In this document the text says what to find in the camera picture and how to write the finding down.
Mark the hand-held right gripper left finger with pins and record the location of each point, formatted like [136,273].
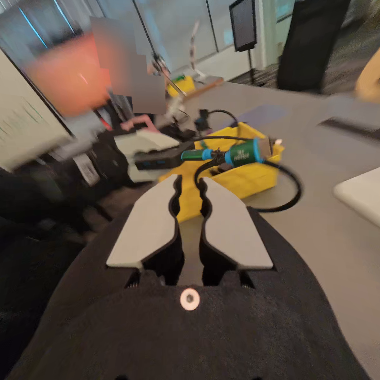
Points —
[148,231]

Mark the white rounded slab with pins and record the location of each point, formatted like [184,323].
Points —
[362,196]

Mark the small yellow plastic bin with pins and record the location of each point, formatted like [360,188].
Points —
[185,84]

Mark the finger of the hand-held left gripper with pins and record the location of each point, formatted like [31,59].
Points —
[148,141]
[145,175]

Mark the wooden chair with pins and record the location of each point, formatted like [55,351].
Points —
[369,80]

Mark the black usb hub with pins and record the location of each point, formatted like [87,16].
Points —
[163,160]

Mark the whiteboard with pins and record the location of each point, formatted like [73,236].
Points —
[23,118]

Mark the black standing panel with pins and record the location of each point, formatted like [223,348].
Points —
[311,44]

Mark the thin black pole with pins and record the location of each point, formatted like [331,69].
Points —
[157,50]

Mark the monitor on stand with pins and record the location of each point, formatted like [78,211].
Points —
[243,23]

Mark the large yellow plastic bin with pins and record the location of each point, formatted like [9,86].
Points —
[246,181]

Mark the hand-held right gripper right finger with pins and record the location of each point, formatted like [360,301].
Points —
[234,234]

